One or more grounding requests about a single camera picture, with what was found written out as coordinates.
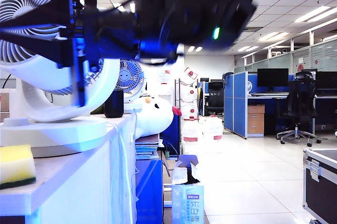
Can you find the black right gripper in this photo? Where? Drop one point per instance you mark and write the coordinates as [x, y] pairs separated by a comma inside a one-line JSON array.
[[79, 24]]

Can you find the yellow cleaning sponge green base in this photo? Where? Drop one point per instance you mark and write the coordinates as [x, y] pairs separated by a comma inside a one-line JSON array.
[[15, 163]]

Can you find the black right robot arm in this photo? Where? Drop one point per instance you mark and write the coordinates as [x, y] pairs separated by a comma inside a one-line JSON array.
[[197, 11]]

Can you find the large white desk fan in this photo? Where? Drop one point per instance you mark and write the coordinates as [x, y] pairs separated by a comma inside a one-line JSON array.
[[31, 82]]

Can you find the beige shelf unit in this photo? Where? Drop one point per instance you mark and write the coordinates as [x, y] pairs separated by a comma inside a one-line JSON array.
[[4, 103]]

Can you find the black cylindrical cup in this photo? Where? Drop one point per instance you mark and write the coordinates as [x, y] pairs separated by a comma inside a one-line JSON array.
[[113, 104]]

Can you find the small white desk fan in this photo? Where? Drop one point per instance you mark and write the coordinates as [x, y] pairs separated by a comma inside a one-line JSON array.
[[129, 76]]

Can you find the clear water jug red label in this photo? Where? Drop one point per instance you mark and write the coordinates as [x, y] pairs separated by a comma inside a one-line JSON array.
[[213, 134], [189, 111], [164, 76], [189, 95], [192, 134], [187, 76]]

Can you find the white water dispenser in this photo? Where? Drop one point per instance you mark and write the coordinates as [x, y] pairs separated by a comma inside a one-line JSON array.
[[164, 92]]

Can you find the white snowman plush pillow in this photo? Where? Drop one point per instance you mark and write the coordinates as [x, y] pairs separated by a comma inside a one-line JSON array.
[[152, 118]]

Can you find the stack of notebooks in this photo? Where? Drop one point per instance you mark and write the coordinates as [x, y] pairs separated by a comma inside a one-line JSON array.
[[147, 147]]

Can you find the dark blue desk panel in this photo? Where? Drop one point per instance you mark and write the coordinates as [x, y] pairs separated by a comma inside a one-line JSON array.
[[171, 140]]

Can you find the small distant black monitor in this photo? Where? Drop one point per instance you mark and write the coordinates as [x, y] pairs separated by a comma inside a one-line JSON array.
[[204, 79]]

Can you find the blue metal cabinet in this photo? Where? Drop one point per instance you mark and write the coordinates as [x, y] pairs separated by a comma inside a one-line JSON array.
[[148, 192]]

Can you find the black padded office chair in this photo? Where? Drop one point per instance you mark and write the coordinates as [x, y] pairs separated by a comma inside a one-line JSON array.
[[213, 100]]

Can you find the white plastic bag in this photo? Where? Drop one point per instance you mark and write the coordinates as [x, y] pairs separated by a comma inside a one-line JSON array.
[[180, 175]]

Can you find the blue cubicle partition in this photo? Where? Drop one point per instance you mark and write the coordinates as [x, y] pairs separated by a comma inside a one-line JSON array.
[[234, 103]]

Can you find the tiny white desk fan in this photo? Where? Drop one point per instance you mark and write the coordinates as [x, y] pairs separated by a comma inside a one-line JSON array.
[[249, 86]]

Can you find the blue cubicle panel behind monitor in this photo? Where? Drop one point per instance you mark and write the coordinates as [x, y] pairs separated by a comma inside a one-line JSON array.
[[253, 77]]

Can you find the blue printed cardboard box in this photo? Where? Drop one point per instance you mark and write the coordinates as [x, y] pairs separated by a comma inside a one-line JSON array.
[[188, 205]]

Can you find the white office desk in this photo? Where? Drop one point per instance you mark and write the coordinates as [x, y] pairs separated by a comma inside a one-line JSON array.
[[263, 95], [326, 97]]

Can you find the black computer monitor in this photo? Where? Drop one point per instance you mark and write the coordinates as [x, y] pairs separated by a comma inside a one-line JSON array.
[[272, 76], [326, 82]]

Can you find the black mesh office chair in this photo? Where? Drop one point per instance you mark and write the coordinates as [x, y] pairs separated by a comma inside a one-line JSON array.
[[300, 103]]

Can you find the black aluminium flight case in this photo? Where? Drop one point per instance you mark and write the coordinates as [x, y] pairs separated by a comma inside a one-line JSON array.
[[321, 195]]

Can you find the wooden drawer pedestal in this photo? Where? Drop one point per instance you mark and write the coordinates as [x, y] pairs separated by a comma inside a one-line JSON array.
[[255, 121]]

